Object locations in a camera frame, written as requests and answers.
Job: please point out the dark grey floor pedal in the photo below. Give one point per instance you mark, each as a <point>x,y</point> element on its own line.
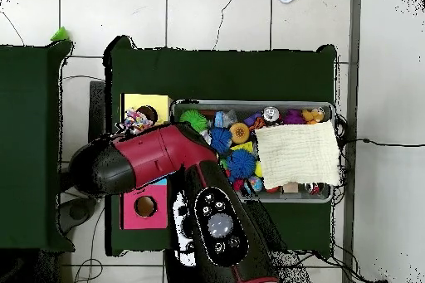
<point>78,213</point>

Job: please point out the wooden box with three holes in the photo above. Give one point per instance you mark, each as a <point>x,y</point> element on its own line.
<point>156,220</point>

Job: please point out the toy burger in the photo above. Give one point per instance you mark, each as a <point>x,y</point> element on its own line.
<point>239,132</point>

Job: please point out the orange yellow plush toy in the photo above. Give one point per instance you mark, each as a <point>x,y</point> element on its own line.
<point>312,115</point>

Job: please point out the cream muslin cloth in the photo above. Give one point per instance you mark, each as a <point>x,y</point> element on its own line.
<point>298,153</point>

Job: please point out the green covered side table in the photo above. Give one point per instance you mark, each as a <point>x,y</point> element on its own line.
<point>26,147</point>

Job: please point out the silver drink can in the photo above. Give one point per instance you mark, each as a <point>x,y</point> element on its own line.
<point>271,113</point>

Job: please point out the purple knobbly ball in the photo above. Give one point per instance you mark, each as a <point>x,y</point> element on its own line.
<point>292,117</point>

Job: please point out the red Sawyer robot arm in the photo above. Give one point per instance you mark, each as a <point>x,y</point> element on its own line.
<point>152,157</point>

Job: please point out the yellow cheese wedge toy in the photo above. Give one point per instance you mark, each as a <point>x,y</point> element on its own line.
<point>244,147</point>

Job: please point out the small bright green object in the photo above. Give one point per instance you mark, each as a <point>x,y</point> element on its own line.
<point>60,34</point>

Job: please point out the colourful printed paper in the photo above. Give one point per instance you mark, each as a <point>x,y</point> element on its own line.
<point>136,120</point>

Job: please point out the large blue spiky ball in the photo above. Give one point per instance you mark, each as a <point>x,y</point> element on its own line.
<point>241,163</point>

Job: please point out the green spiky ball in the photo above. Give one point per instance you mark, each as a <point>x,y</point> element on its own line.
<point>194,119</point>

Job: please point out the globe print ball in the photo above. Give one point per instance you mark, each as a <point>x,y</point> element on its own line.
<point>255,184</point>

